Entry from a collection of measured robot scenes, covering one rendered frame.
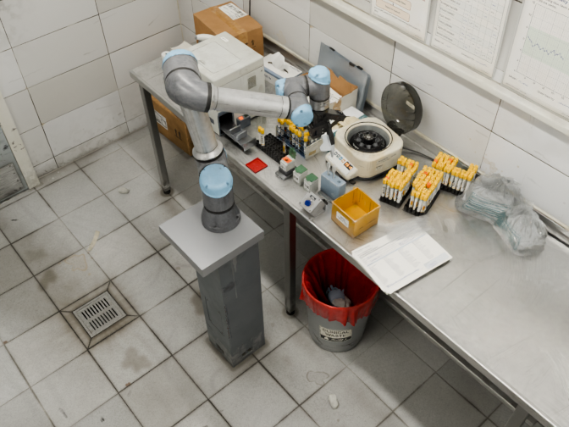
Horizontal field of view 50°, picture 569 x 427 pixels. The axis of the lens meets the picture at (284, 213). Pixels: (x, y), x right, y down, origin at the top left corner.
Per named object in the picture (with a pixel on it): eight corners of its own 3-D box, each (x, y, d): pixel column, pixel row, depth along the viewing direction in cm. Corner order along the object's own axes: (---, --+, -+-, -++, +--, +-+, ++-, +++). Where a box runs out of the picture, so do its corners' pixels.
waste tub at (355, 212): (329, 219, 240) (331, 201, 233) (355, 203, 246) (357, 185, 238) (352, 239, 233) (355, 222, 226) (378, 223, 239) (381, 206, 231)
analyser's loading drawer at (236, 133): (216, 128, 275) (215, 119, 272) (228, 122, 278) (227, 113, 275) (244, 151, 265) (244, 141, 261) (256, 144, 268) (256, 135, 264)
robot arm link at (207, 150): (203, 192, 232) (159, 74, 192) (199, 166, 242) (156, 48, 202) (234, 184, 232) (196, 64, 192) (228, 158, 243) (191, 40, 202)
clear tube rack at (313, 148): (275, 137, 274) (274, 124, 269) (291, 128, 278) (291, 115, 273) (306, 160, 263) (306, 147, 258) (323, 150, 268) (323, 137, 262)
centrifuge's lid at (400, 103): (385, 71, 251) (400, 67, 255) (373, 121, 268) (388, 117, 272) (420, 98, 239) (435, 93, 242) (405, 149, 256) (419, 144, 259)
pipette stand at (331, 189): (317, 193, 250) (317, 175, 243) (329, 185, 253) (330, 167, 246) (334, 206, 245) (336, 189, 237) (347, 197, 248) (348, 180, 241)
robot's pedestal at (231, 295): (233, 368, 294) (216, 254, 229) (208, 340, 304) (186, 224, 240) (265, 343, 302) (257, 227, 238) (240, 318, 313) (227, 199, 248)
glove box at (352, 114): (312, 140, 272) (312, 124, 265) (350, 118, 283) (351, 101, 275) (331, 154, 266) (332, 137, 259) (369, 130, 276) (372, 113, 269)
